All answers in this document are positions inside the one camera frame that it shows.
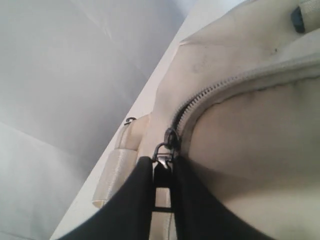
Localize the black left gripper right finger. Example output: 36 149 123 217
172 157 320 240

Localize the cream fabric duffel bag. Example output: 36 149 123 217
92 0 320 240

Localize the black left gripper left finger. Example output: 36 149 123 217
60 156 154 240

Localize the white curtain backdrop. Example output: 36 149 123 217
0 0 194 240

